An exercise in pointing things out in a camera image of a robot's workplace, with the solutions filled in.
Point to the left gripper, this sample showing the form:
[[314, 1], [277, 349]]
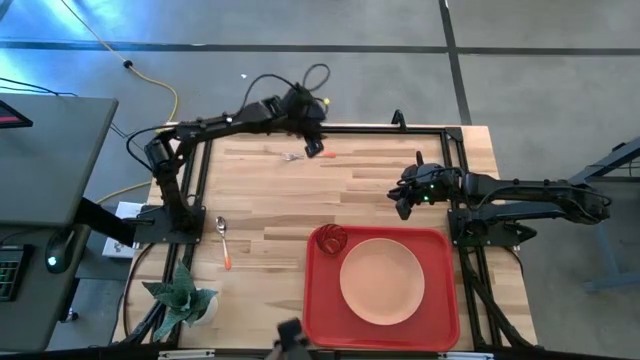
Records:
[[302, 110]]

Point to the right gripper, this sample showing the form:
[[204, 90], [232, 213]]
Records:
[[427, 185]]

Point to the peach round plate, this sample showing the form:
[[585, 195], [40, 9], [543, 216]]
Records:
[[382, 282]]

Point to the red faceted plastic cup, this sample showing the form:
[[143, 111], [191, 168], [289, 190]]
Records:
[[331, 240]]

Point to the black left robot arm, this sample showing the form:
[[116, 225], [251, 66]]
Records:
[[210, 127]]

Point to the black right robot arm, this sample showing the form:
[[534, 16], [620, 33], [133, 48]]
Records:
[[525, 192]]

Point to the red plastic tray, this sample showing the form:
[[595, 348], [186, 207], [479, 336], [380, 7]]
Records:
[[320, 310]]

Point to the small yellow knob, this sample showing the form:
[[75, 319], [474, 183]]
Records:
[[326, 101]]

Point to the green potted plant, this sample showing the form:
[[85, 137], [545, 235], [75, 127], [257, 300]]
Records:
[[180, 297]]

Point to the grey metal stand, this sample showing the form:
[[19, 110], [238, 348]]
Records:
[[607, 260]]

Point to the white printed box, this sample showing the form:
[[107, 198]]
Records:
[[120, 242]]

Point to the black desk support bar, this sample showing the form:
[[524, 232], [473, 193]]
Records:
[[102, 220]]

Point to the grey desk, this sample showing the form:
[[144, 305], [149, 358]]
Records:
[[50, 165]]

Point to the black computer mouse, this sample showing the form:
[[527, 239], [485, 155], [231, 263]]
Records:
[[59, 251]]

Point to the black device with red light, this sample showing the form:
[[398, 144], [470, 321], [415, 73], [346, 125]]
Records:
[[12, 117]]

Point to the black keyboard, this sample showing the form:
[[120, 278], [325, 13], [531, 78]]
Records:
[[10, 272]]

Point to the black aluminium table frame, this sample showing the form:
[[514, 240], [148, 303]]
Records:
[[380, 130]]

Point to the black frame clamp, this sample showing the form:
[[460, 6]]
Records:
[[398, 120]]

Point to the black table-level camera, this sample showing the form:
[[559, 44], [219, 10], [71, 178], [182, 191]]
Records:
[[291, 335]]

